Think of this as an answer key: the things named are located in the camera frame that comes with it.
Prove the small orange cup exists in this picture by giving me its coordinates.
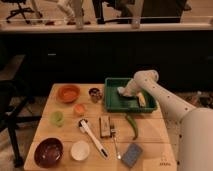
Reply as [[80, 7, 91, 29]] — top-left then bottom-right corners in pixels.
[[73, 104, 86, 116]]

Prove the dark metal cup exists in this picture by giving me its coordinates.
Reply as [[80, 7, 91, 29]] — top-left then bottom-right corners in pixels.
[[89, 88, 102, 103]]

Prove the purple bowl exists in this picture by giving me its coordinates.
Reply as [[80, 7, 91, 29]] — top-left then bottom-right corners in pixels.
[[34, 138, 63, 168]]

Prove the blue sponge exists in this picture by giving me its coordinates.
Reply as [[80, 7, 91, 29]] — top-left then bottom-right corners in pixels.
[[121, 143, 143, 168]]

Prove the black chair at left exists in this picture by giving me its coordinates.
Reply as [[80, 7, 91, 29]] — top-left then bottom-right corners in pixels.
[[0, 79, 41, 167]]

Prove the green chili pepper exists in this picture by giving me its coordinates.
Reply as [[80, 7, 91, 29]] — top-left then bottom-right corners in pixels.
[[125, 115, 138, 140]]

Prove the green plastic cup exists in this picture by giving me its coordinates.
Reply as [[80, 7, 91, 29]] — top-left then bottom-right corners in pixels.
[[50, 111, 64, 127]]

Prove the green plastic tray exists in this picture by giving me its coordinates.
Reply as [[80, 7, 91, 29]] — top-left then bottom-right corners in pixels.
[[104, 78, 157, 113]]

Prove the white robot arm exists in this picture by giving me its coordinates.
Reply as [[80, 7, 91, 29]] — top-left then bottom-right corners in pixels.
[[124, 70, 213, 171]]

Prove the orange bowl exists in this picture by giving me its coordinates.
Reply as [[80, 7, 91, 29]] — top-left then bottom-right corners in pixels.
[[57, 84, 80, 103]]

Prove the silver metal fork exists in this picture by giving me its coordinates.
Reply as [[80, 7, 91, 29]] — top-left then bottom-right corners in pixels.
[[110, 124, 121, 160]]

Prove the brown rectangular block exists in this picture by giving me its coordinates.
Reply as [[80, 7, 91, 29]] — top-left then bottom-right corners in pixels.
[[99, 116, 111, 138]]

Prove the black office chair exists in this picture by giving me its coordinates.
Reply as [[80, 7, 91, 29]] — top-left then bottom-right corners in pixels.
[[0, 0, 43, 24]]

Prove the white handled spatula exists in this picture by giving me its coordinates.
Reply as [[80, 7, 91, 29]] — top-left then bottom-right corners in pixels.
[[78, 119, 108, 159]]

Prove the yellow corn cob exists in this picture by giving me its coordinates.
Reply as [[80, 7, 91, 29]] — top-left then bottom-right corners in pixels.
[[137, 93, 146, 107]]

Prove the grey towel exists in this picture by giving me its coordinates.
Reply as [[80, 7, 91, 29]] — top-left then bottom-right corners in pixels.
[[117, 87, 125, 96]]

